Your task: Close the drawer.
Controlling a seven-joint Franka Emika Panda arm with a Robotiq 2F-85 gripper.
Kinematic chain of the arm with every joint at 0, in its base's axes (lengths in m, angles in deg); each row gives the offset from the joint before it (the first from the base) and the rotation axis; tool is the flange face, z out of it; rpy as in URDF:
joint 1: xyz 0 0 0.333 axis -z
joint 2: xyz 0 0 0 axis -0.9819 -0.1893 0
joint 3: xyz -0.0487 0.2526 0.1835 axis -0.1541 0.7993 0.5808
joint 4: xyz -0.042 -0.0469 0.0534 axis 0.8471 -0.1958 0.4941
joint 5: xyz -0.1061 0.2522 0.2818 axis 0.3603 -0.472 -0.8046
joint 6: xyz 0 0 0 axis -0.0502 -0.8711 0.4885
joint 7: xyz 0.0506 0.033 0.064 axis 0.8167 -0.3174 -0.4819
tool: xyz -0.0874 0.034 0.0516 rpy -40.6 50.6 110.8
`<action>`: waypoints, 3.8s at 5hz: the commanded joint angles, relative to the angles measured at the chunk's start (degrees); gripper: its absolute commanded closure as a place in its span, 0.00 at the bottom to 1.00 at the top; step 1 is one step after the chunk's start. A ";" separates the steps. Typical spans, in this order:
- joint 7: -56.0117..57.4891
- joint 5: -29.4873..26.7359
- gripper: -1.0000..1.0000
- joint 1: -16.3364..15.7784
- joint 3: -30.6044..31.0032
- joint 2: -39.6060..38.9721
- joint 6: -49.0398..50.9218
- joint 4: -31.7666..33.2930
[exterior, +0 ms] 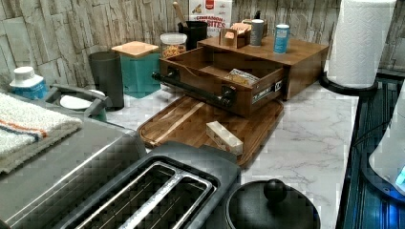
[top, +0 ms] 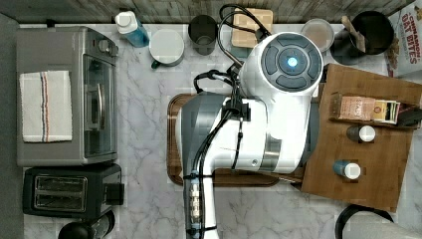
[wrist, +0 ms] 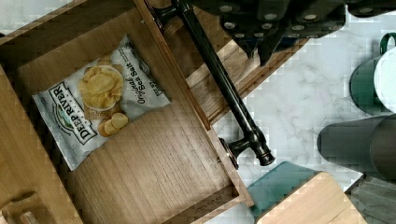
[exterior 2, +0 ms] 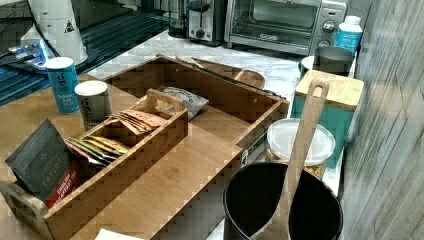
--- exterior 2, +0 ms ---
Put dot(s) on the wooden drawer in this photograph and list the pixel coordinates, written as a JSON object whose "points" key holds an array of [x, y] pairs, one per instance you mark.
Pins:
{"points": [[235, 112]]}

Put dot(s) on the grey snack packet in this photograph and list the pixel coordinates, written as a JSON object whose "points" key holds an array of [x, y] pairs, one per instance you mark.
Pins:
{"points": [[192, 102]]}

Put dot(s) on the colourful tea bags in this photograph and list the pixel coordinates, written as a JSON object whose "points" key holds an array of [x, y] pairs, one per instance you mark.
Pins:
{"points": [[97, 150]]}

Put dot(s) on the clear lidded jar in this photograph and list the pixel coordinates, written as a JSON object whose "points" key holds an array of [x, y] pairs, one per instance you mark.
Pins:
{"points": [[280, 140]]}

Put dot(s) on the silver toaster oven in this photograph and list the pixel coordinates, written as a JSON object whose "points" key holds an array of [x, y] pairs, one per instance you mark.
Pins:
{"points": [[291, 26]]}

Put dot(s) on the orange tea bags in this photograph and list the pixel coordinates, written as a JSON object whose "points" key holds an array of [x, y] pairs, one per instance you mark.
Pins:
{"points": [[137, 122]]}

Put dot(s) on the white blue bottle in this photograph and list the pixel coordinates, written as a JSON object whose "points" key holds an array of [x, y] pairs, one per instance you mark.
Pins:
{"points": [[349, 33]]}

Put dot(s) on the white paper napkin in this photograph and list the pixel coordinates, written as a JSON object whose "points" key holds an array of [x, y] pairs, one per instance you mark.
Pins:
{"points": [[105, 234]]}

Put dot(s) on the silver black toaster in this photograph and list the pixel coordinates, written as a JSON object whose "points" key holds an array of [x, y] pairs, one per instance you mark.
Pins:
{"points": [[206, 21]]}

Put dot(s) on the wooden spoon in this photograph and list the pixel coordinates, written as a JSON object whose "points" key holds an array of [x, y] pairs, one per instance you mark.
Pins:
{"points": [[277, 227]]}

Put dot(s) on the teal canister with wooden lid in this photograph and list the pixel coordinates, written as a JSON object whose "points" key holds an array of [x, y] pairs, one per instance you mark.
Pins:
{"points": [[341, 103]]}

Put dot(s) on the dark grey cup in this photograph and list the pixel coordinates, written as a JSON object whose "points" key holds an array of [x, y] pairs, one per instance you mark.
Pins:
{"points": [[334, 60]]}

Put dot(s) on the wooden tea caddy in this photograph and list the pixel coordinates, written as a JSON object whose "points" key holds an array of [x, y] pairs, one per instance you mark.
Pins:
{"points": [[102, 184]]}

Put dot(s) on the blue salt canister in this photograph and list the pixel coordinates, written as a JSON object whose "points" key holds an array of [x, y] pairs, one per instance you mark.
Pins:
{"points": [[63, 78]]}

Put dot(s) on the grey pepper canister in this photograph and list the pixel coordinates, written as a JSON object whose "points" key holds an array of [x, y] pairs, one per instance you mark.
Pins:
{"points": [[93, 99]]}

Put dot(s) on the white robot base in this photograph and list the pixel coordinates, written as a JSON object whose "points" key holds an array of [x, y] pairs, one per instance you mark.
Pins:
{"points": [[54, 23]]}

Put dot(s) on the dark Taylors tea packet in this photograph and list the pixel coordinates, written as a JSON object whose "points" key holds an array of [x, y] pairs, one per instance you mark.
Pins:
{"points": [[44, 165]]}

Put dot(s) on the teal mug with white plate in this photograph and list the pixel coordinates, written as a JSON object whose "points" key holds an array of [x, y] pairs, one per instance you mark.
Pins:
{"points": [[305, 65]]}

